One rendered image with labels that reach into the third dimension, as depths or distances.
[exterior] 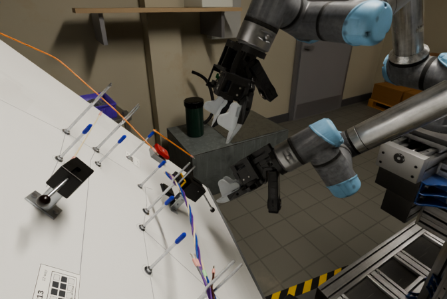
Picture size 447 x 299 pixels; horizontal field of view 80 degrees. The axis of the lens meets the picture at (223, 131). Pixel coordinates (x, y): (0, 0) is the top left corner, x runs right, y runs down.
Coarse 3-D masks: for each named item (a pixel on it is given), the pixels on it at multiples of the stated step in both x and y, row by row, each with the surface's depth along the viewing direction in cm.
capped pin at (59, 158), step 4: (88, 124) 46; (84, 128) 46; (88, 128) 46; (84, 132) 46; (80, 136) 47; (76, 140) 47; (72, 144) 47; (68, 148) 47; (64, 152) 47; (56, 156) 47; (60, 156) 47; (60, 160) 47
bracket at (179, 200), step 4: (176, 196) 68; (180, 196) 69; (172, 200) 68; (176, 200) 69; (180, 200) 67; (184, 200) 68; (168, 204) 68; (172, 204) 69; (176, 204) 67; (180, 204) 68; (172, 208) 67; (176, 208) 68; (176, 212) 67
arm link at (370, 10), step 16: (352, 0) 49; (368, 0) 46; (384, 0) 48; (400, 0) 50; (320, 16) 52; (336, 16) 49; (352, 16) 46; (368, 16) 44; (384, 16) 46; (320, 32) 53; (336, 32) 50; (352, 32) 47; (368, 32) 46; (384, 32) 47
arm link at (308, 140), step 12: (324, 120) 62; (300, 132) 65; (312, 132) 62; (324, 132) 61; (336, 132) 60; (300, 144) 63; (312, 144) 62; (324, 144) 61; (336, 144) 61; (300, 156) 63; (312, 156) 63; (324, 156) 62
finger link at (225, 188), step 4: (220, 180) 72; (224, 180) 71; (220, 184) 72; (224, 184) 71; (228, 184) 71; (232, 184) 70; (236, 184) 70; (220, 188) 72; (224, 188) 71; (228, 188) 71; (232, 188) 71; (236, 188) 70; (224, 192) 72; (228, 192) 71; (232, 192) 70; (224, 196) 71; (216, 200) 74; (220, 200) 72; (224, 200) 71; (228, 200) 70
